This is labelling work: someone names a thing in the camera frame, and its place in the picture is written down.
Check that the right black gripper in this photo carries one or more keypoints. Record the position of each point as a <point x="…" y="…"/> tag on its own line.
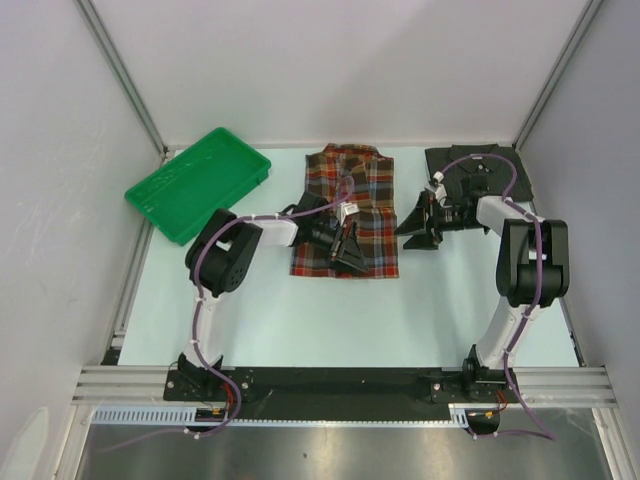
<point x="419" y="221"/>

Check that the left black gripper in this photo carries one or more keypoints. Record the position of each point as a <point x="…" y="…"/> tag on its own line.
<point x="350" y="253"/>

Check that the red plaid long sleeve shirt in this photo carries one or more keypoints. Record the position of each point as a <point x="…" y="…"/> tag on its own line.
<point x="358" y="174"/>

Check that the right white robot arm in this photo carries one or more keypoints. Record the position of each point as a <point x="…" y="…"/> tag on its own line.
<point x="532" y="271"/>

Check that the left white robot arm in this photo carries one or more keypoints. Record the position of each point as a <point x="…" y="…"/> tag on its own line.
<point x="219" y="260"/>

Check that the folded dark striped shirt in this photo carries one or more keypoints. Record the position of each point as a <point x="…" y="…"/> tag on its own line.
<point x="460" y="162"/>

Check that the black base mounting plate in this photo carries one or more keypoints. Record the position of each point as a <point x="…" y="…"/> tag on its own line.
<point x="308" y="394"/>

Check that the green plastic tray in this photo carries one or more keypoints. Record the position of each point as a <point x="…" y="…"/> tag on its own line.
<point x="215" y="172"/>

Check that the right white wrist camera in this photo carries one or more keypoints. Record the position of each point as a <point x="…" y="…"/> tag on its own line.
<point x="436" y="187"/>

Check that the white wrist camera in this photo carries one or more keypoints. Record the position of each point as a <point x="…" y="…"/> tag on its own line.
<point x="436" y="187"/>
<point x="345" y="210"/>

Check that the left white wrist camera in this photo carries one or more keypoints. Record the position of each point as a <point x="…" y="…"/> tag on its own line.
<point x="345" y="210"/>

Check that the white slotted cable duct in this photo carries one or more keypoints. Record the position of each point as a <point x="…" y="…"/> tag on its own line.
<point x="193" y="417"/>

